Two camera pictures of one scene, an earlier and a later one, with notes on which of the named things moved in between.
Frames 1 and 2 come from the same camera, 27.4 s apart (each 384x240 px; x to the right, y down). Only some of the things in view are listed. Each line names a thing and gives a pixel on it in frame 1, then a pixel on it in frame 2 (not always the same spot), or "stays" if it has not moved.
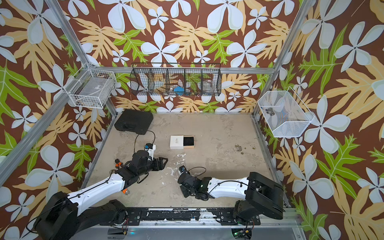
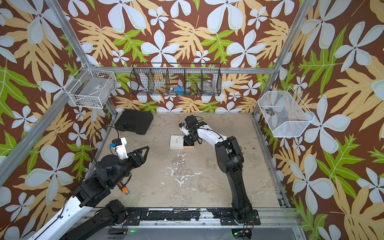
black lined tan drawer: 188,142 stays
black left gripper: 161,165 -> 140,159
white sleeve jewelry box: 177,142 stays
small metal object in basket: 270,111 stays
